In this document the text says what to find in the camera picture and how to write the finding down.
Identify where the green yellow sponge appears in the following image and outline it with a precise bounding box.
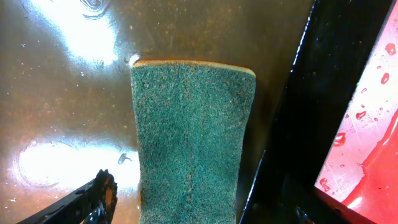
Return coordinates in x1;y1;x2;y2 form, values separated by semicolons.
131;60;256;223

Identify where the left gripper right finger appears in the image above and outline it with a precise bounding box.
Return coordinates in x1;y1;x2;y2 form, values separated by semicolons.
239;151;312;223

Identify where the red plastic tray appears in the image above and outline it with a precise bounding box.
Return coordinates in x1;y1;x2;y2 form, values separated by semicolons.
315;7;397;223

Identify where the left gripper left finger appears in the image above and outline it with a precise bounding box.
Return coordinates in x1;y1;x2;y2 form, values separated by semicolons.
18;169;118;224

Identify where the black water basin tray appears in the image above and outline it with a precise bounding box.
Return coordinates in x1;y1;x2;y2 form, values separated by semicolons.
1;1;393;223

